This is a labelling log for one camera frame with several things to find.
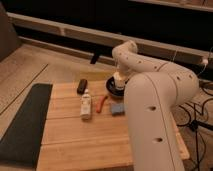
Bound white ceramic cup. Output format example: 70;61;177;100
113;72;127;90

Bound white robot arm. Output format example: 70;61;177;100
112;41;199;171

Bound dark ceramic bowl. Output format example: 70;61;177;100
106;77;124;98

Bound orange carrot toy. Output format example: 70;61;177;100
96;95;108;113

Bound black rectangular box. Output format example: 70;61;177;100
77;79;87;94

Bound white plastic bottle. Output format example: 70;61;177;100
80;89;92;120

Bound blue sponge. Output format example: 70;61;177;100
110;103;124;116

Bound black floor mat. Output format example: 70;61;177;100
0;83;52;167

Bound black cables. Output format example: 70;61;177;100
176;79;213;171

